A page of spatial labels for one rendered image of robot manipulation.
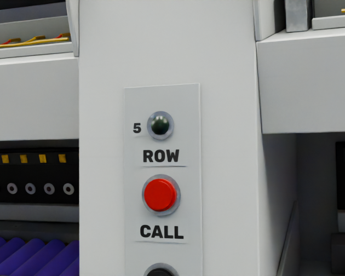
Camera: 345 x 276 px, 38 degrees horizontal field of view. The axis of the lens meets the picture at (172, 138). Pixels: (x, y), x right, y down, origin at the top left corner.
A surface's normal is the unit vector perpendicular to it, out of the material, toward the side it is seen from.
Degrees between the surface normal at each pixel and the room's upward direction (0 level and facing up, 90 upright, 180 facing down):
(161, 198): 90
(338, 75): 107
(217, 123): 90
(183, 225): 90
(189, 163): 90
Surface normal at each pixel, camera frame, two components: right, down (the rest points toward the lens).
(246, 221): -0.33, -0.04
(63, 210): -0.31, 0.26
